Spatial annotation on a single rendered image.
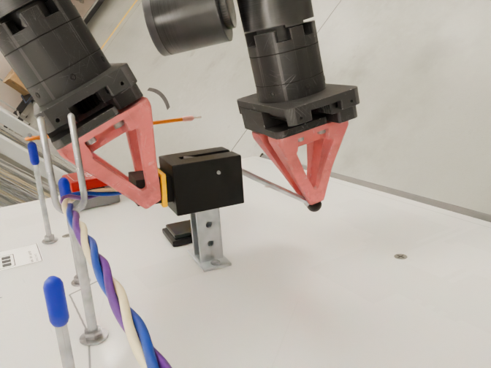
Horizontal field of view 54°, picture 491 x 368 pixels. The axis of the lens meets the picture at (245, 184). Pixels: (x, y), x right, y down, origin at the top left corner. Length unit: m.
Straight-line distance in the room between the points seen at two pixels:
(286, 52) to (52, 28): 0.16
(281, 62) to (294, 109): 0.04
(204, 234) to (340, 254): 0.11
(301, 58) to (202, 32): 0.08
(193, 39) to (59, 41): 0.11
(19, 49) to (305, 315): 0.25
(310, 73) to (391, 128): 1.57
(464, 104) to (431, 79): 0.21
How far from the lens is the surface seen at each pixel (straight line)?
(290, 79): 0.38
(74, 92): 0.32
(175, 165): 0.36
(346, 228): 0.47
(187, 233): 0.45
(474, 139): 1.74
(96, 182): 0.59
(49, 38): 0.34
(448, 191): 1.66
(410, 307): 0.34
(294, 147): 0.39
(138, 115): 0.33
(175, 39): 0.40
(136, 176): 0.38
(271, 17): 0.38
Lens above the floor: 1.29
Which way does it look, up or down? 33 degrees down
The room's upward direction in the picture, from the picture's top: 54 degrees counter-clockwise
